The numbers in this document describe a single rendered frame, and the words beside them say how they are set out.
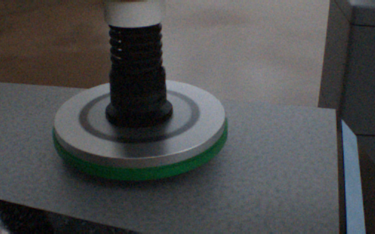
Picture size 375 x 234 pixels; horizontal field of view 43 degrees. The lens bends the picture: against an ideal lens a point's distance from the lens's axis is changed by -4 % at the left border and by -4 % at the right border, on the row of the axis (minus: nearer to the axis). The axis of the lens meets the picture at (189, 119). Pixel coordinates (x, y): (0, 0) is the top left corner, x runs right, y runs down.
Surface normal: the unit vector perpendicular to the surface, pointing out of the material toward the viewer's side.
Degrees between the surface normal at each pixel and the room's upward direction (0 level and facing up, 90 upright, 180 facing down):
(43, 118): 0
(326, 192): 0
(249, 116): 0
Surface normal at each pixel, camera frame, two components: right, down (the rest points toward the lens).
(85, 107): 0.00, -0.88
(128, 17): -0.09, 0.47
